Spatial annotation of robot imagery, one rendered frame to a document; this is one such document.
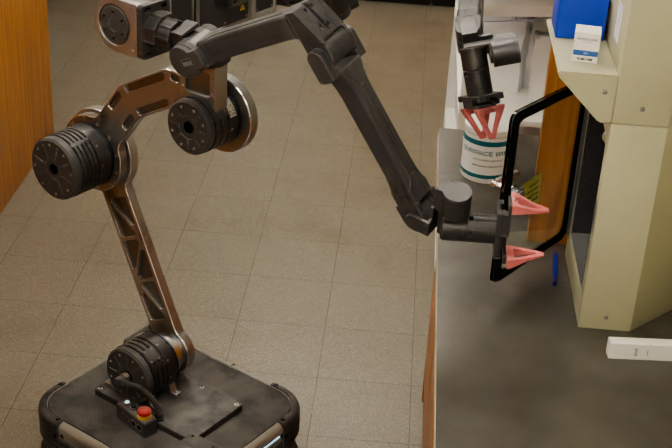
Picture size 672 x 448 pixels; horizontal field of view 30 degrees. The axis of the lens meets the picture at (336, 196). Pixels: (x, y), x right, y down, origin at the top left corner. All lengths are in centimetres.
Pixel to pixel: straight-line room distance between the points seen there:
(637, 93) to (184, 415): 163
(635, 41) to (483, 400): 74
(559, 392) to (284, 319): 202
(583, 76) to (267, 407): 153
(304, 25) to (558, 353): 85
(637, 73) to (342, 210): 280
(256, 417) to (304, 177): 204
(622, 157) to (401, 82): 400
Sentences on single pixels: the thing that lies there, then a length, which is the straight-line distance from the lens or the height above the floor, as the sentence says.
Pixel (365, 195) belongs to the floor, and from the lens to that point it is 526.
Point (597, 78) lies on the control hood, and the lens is 247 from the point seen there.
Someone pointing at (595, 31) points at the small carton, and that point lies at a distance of 252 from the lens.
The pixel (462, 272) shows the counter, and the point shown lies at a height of 94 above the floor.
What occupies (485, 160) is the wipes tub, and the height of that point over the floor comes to 101.
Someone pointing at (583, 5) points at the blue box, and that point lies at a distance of 263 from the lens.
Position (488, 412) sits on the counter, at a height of 94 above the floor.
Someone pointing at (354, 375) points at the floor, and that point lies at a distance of 413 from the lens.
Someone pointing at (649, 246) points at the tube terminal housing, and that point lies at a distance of 265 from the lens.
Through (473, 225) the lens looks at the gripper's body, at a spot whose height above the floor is 122.
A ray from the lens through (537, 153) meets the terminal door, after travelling 270.
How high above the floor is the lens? 236
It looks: 27 degrees down
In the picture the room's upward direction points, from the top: 3 degrees clockwise
